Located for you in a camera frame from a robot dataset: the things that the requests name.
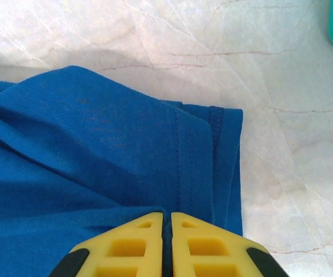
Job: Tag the blue t-shirt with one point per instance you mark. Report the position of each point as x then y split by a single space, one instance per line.
82 150

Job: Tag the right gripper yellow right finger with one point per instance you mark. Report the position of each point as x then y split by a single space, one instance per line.
212 254

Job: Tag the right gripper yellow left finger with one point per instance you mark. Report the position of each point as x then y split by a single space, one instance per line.
125 254

